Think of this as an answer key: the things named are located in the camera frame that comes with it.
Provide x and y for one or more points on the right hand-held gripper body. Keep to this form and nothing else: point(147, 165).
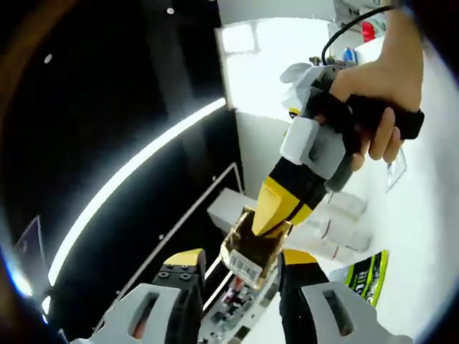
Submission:
point(315, 143)

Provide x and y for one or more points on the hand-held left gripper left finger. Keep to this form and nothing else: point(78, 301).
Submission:
point(179, 294)

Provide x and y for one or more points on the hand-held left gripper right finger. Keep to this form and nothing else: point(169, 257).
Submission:
point(297, 294)

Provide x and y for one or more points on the white skincare tube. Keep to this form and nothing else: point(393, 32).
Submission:
point(348, 206)

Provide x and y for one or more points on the white red-collared skincare bottle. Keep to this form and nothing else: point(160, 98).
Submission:
point(351, 249)

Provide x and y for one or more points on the green black sachet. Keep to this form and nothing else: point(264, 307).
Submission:
point(369, 279)

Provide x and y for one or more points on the person's right hand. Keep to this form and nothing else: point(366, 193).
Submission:
point(387, 82)

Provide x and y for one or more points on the clear plastic packet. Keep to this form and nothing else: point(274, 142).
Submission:
point(396, 172)

